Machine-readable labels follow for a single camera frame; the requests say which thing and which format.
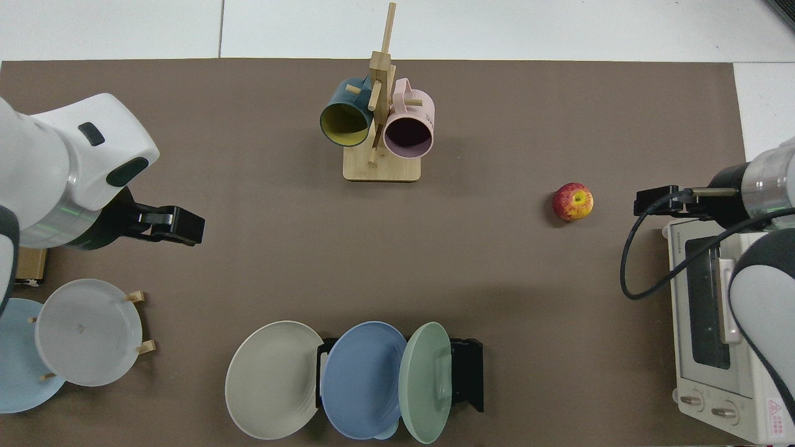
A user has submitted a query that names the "green plate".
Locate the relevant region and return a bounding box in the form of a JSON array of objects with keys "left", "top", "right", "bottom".
[{"left": 398, "top": 322, "right": 453, "bottom": 445}]

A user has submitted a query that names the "wooden cup stand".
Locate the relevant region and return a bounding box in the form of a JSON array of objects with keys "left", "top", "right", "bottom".
[{"left": 343, "top": 2, "right": 423, "bottom": 183}]

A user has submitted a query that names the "brown table cloth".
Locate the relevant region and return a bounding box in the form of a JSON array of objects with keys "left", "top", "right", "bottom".
[{"left": 0, "top": 59, "right": 749, "bottom": 447}]

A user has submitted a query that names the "beige plate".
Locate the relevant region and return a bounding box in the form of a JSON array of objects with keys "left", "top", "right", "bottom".
[{"left": 225, "top": 320, "right": 325, "bottom": 441}]

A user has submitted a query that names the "dark teal cup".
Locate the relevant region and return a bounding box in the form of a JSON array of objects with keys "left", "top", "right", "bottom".
[{"left": 320, "top": 76, "right": 375, "bottom": 148}]

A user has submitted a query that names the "dark grey equipment edge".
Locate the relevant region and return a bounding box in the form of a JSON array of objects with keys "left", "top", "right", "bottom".
[{"left": 765, "top": 0, "right": 795, "bottom": 33}]

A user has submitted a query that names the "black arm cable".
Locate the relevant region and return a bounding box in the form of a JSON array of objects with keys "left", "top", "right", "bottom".
[{"left": 620, "top": 189, "right": 795, "bottom": 300}]

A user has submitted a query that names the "red yellow apple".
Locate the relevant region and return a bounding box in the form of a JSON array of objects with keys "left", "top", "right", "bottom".
[{"left": 553, "top": 182, "right": 594, "bottom": 222}]

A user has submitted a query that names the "pale toaster oven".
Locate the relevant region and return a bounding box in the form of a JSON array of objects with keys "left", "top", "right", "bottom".
[{"left": 661, "top": 217, "right": 795, "bottom": 445}]

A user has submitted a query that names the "grey white plate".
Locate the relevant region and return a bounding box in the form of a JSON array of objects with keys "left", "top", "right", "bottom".
[{"left": 35, "top": 279, "right": 143, "bottom": 387}]

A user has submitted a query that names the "wooden peg plate stand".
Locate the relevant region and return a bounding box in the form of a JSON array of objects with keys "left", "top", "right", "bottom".
[{"left": 28, "top": 290, "right": 157, "bottom": 381}]

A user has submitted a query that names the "black dish rack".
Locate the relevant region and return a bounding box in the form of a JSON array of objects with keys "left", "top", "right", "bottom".
[{"left": 316, "top": 338, "right": 484, "bottom": 413}]

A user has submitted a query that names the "light blue plate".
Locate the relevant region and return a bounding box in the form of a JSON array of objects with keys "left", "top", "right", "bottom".
[{"left": 0, "top": 298, "right": 67, "bottom": 414}]

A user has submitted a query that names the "pink cup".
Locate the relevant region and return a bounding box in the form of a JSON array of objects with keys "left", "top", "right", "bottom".
[{"left": 383, "top": 78, "right": 435, "bottom": 160}]

